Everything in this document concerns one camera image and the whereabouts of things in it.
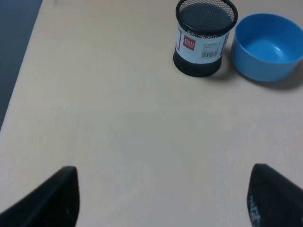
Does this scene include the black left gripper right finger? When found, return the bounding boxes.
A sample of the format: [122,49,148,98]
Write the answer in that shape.
[247,164,303,227]

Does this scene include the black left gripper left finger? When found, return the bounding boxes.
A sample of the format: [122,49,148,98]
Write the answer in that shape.
[0,166,80,227]

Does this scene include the blue plastic bowl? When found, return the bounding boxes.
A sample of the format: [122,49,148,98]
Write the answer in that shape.
[231,13,303,82]

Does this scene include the black mesh pen holder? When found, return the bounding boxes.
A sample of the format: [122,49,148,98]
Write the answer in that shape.
[173,0,238,78]

